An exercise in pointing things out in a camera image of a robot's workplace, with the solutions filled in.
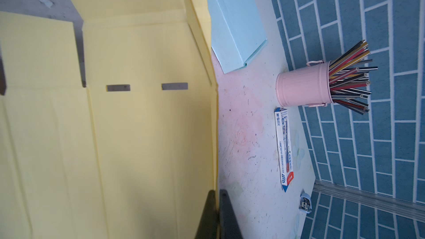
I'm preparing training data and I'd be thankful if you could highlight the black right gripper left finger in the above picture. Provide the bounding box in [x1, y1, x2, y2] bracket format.
[195, 190, 219, 239]

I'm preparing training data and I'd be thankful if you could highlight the pink metal pencil bucket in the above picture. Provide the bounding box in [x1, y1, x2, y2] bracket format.
[276, 60, 333, 107]

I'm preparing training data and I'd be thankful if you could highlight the yellow paper box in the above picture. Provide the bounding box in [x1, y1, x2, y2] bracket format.
[1, 0, 218, 239]

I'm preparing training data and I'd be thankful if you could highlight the bundle of coloured pencils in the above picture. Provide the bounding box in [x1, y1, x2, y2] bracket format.
[328, 40, 378, 115]

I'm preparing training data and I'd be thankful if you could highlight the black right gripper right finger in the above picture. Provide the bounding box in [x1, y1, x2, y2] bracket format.
[219, 189, 243, 239]

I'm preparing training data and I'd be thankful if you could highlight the white blue pencil box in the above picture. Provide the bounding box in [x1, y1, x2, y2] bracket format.
[274, 107, 294, 192]

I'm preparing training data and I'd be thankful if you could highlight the light blue paper box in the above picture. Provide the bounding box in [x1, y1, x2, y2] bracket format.
[208, 0, 267, 74]

